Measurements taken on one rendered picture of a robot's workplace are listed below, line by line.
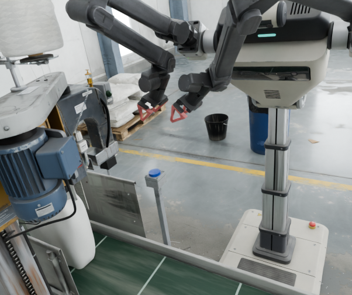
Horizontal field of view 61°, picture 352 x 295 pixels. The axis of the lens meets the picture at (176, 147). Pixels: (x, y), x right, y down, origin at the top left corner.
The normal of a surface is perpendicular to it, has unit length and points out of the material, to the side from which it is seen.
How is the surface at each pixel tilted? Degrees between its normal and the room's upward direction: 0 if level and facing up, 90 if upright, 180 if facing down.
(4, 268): 90
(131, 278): 0
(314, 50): 40
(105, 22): 103
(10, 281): 90
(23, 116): 90
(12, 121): 91
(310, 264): 0
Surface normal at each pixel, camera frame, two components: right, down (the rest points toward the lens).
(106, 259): -0.12, -0.89
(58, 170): -0.09, 0.46
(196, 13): -0.48, 0.44
